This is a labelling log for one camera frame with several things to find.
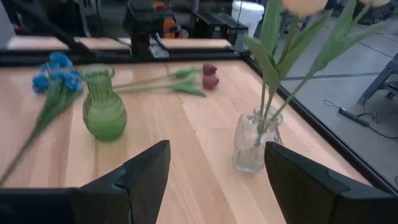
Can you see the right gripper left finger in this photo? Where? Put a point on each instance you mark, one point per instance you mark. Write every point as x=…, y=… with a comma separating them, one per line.
x=124, y=193

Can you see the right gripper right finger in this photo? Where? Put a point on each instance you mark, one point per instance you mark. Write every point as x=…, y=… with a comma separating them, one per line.
x=311, y=193

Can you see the black power strip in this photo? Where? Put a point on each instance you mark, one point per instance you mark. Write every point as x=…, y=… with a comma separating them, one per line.
x=353, y=116

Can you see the green ribbed glass vase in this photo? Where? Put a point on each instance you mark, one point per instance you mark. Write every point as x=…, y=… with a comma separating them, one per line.
x=104, y=118

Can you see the blue artificial flower bunch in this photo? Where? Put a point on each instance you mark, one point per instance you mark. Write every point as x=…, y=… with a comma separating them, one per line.
x=66, y=79

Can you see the clear cut glass vase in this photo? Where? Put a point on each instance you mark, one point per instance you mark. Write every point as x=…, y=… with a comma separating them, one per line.
x=248, y=149

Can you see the peach artificial tulip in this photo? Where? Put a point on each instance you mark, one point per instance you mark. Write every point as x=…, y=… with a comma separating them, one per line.
x=337, y=34
x=264, y=62
x=304, y=6

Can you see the dark red artificial tulip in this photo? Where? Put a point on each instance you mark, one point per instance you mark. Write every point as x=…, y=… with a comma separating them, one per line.
x=210, y=81
x=210, y=69

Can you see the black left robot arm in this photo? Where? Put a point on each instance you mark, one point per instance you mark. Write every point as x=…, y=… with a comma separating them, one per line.
x=140, y=18

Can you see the black equipment cart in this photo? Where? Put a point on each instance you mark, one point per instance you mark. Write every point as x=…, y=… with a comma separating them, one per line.
x=214, y=25

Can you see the white plastic bucket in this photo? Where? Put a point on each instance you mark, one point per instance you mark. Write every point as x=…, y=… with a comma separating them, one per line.
x=247, y=15

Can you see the black aluminium table frame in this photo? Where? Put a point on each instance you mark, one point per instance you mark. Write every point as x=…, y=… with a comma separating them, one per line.
x=186, y=56

